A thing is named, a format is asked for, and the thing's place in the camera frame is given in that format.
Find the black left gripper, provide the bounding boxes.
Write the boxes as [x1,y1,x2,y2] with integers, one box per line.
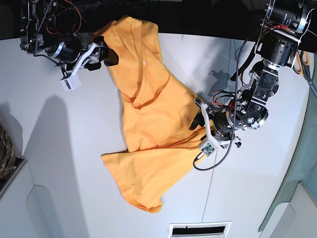
[189,99,241,148]

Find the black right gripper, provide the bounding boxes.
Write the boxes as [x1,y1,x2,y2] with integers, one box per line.
[46,36,119,74]

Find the orange t-shirt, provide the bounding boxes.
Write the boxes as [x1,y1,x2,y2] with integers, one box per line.
[97,16,205,213]

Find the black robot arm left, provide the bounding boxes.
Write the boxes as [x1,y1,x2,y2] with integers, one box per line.
[190,0,317,154]

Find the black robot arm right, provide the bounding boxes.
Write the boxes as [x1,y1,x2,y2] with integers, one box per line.
[20,0,119,79]

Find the white vent grille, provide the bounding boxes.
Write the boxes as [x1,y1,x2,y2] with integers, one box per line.
[168,221,232,238]

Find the camouflage cloth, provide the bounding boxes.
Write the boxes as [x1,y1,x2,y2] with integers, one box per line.
[0,126,16,179]

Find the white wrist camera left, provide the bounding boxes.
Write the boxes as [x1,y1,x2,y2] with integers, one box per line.
[198,137,219,157]

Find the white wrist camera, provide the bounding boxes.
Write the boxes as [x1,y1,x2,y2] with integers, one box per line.
[198,137,219,157]
[60,74,81,92]

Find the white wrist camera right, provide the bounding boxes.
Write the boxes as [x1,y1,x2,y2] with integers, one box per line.
[60,74,81,92]

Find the orange handled scissors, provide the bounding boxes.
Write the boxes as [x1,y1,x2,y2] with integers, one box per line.
[293,51,317,97]

